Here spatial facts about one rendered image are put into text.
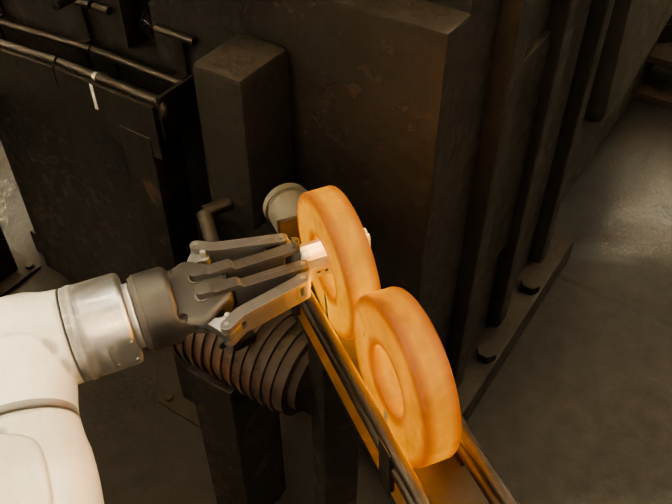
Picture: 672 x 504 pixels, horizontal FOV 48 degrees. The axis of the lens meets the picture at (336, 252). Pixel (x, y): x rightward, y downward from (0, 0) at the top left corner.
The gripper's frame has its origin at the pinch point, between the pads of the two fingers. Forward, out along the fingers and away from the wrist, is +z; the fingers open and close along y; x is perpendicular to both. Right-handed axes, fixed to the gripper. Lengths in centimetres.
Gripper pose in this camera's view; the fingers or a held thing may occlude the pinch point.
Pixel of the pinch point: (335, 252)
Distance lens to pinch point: 75.7
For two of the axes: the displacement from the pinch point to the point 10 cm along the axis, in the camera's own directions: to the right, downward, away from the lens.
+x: -0.5, -7.1, -7.0
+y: 3.7, 6.4, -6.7
